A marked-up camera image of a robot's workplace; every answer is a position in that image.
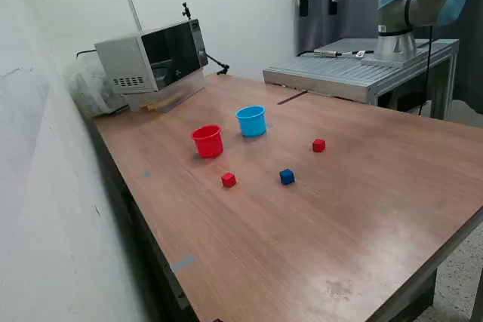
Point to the red cube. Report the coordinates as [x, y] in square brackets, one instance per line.
[319, 146]
[228, 180]

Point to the blue cube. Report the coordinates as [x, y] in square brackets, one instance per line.
[287, 177]

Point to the silver blue UR5e robot arm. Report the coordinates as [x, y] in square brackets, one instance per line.
[396, 16]

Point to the dark grey curtain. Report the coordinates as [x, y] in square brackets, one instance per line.
[320, 35]

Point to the aluminium robot mounting table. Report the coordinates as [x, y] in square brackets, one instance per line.
[358, 73]

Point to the dark metal strip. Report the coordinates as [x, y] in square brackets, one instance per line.
[291, 97]

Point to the blue plastic cup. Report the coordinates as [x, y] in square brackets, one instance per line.
[252, 126]

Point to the red plastic cup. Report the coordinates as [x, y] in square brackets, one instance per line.
[207, 146]

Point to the thin white rod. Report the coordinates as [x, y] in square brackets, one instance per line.
[134, 14]

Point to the silver microwave oven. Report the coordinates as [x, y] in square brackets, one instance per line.
[124, 62]

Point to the grey plastic bag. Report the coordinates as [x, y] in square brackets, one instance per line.
[87, 88]

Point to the long grey tape strip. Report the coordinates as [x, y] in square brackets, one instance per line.
[183, 263]

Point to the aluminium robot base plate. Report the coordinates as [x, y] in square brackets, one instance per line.
[381, 62]

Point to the small black camera mount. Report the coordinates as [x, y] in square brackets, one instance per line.
[185, 11]

